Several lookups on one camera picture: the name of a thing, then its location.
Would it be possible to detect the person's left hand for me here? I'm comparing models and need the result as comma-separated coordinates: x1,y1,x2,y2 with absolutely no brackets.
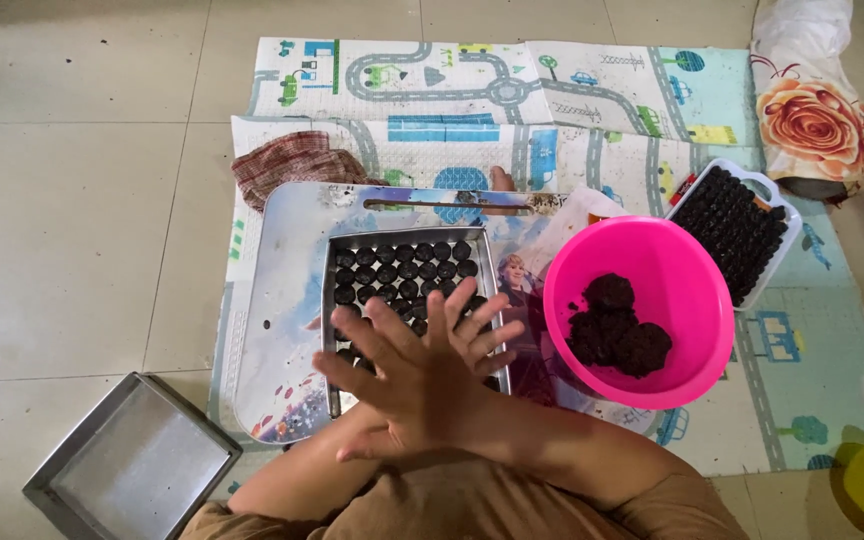
468,294,527,380

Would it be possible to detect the person's right hand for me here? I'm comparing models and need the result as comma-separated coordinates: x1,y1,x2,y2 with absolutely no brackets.
312,277,490,463

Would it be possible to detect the dark dough lump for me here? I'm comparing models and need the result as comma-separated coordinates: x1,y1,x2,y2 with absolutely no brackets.
567,273,673,378

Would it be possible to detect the metal baking tray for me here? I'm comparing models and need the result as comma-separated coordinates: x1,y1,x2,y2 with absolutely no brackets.
321,226,512,420

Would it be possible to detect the white plastic sheet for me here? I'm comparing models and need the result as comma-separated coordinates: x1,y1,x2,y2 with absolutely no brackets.
529,186,628,256

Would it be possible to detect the person's brown shirt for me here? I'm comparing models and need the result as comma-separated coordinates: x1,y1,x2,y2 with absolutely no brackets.
180,457,750,540

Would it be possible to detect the pink plastic bowl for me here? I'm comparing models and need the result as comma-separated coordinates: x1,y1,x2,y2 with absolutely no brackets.
543,216,736,411

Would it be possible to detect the cartoon print plastic board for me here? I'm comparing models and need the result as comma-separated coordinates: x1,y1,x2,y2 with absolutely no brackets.
233,181,628,445

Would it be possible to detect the small red packet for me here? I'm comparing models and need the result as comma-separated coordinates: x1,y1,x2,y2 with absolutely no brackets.
668,174,697,207

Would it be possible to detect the heap of dark dough balls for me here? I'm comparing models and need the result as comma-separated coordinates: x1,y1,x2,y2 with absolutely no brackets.
670,166,788,307

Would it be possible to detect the red checkered cloth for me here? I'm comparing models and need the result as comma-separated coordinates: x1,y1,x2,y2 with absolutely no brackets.
231,131,388,215

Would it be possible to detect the road print play mat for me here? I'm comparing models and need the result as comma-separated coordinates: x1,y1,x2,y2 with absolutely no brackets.
207,36,864,481

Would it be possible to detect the white plastic basket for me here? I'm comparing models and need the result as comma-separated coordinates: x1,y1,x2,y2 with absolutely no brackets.
664,157,804,312

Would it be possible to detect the floral print bolster cushion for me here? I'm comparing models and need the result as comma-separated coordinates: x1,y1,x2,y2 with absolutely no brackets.
749,0,864,202

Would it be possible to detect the empty metal tray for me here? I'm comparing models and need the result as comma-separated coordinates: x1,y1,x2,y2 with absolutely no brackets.
23,371,244,540

